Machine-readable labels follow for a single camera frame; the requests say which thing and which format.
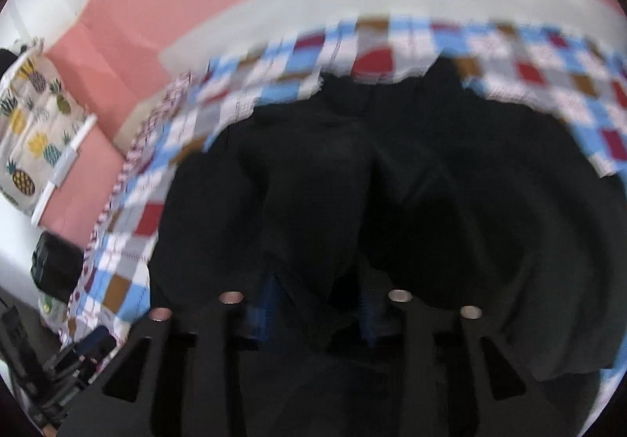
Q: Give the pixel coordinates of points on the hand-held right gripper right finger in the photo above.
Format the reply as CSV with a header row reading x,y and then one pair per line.
x,y
370,324

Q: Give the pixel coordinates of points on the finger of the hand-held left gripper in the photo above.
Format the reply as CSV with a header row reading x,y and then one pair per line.
x,y
90,349

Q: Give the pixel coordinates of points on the checked bed sheet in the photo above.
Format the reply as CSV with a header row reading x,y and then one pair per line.
x,y
514,55

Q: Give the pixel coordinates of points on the black box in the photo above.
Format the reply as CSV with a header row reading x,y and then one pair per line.
x,y
56,265

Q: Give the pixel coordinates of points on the black garment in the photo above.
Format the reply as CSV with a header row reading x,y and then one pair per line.
x,y
343,172

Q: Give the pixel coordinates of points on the pineapple print fabric bag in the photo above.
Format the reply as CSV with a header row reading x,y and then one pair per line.
x,y
29,123

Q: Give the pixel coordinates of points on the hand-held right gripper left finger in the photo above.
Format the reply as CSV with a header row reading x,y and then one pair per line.
x,y
264,314

